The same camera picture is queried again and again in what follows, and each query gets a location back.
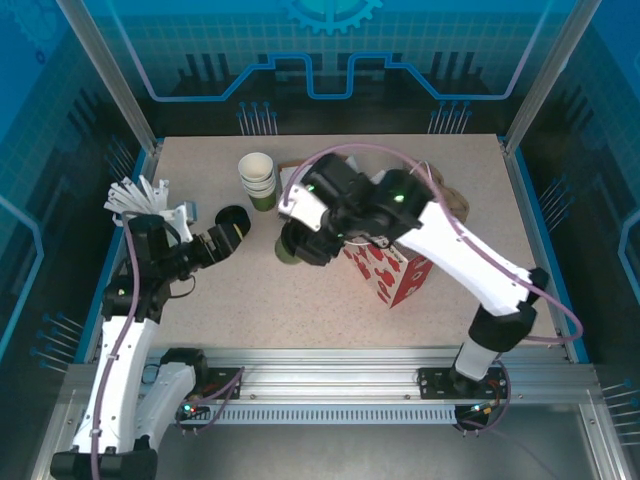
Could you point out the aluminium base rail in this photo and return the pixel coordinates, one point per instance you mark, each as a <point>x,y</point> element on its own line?
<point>325,365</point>

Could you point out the flat folded paper bag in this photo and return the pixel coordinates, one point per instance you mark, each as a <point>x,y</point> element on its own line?
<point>287,181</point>

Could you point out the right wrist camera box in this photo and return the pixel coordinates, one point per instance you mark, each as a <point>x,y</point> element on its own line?
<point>302,207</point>

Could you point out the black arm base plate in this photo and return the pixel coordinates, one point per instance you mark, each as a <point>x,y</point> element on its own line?
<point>225,380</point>
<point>435,382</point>

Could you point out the black plastic cup lid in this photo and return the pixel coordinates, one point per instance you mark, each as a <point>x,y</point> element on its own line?
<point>227,217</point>

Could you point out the blue table border trim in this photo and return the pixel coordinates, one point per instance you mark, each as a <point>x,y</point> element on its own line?
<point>537,220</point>

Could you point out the small LED circuit board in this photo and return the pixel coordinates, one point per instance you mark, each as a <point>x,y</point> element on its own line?
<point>192,411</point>
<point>477,409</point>

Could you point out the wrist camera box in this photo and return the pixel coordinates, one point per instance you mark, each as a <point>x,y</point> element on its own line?
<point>302,207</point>
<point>177,220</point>

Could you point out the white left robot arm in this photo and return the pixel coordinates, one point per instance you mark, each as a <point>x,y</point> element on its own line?
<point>125,380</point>

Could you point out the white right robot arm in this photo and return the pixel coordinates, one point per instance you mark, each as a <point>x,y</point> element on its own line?
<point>475,260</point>

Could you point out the aluminium frame post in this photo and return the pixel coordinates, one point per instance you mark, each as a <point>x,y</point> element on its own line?
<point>120,85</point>
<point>548,75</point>

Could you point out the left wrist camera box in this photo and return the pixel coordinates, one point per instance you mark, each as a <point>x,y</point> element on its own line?
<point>177,220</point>

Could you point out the red printed paper bag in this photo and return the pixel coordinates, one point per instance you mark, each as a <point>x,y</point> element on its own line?
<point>400,280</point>

